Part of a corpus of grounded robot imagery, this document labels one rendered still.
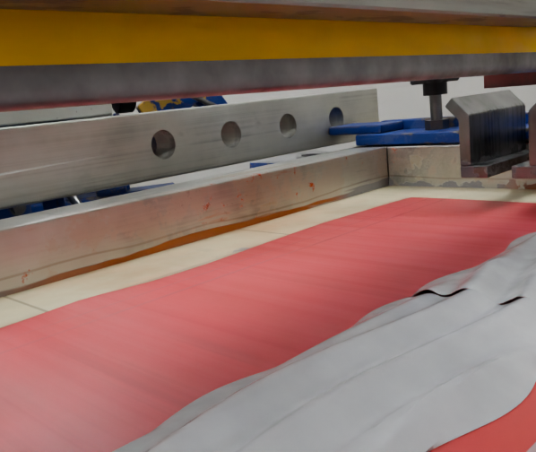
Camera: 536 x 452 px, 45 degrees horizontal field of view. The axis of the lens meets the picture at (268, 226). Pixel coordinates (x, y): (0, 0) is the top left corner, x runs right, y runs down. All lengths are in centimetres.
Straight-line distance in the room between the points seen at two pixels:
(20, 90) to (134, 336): 12
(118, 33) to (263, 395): 11
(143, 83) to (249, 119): 36
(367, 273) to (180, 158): 23
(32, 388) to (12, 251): 14
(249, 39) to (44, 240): 19
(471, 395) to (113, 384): 11
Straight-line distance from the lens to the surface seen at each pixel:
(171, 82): 20
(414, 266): 32
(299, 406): 18
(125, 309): 30
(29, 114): 50
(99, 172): 46
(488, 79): 144
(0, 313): 33
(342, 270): 32
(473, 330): 22
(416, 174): 56
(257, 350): 23
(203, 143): 51
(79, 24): 19
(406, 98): 265
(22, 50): 18
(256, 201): 46
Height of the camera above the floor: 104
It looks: 11 degrees down
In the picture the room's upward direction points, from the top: 6 degrees counter-clockwise
